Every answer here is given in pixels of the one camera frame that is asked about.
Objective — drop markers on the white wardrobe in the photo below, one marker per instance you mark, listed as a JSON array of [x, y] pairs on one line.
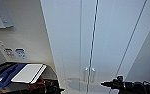
[[71, 40]]

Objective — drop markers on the white flat board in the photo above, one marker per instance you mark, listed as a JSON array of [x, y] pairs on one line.
[[28, 73]]

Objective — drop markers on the white wall outlet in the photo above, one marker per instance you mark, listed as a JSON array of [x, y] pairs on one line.
[[20, 53], [9, 52]]

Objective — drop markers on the small white wall switch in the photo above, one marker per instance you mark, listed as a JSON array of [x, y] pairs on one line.
[[1, 43]]

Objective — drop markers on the grey wall-mounted box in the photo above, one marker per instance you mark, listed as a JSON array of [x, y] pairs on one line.
[[1, 13]]

